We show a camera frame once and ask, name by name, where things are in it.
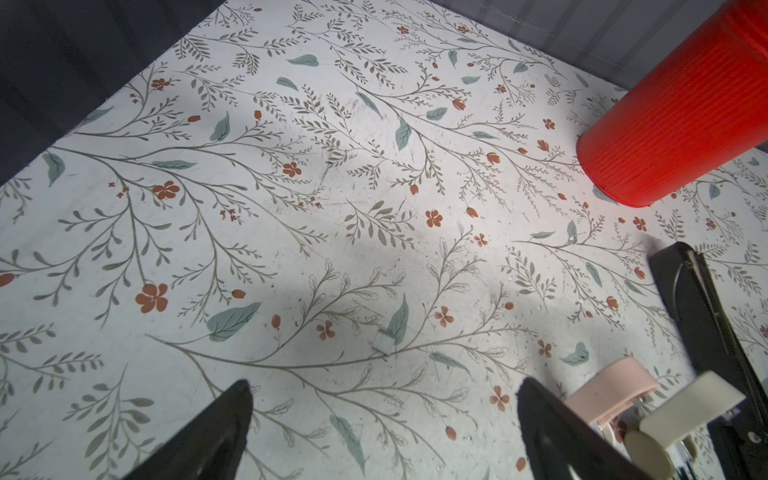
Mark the black stapler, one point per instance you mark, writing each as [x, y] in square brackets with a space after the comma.
[689, 295]

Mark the red pencil cup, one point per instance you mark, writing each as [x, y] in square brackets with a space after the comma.
[702, 106]

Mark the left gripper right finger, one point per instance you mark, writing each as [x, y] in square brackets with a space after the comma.
[559, 445]

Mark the loose staple strip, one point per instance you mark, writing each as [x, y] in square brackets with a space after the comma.
[384, 342]

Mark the pink eraser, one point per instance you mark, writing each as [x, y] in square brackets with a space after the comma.
[612, 391]

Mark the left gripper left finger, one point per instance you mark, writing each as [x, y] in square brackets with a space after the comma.
[208, 447]

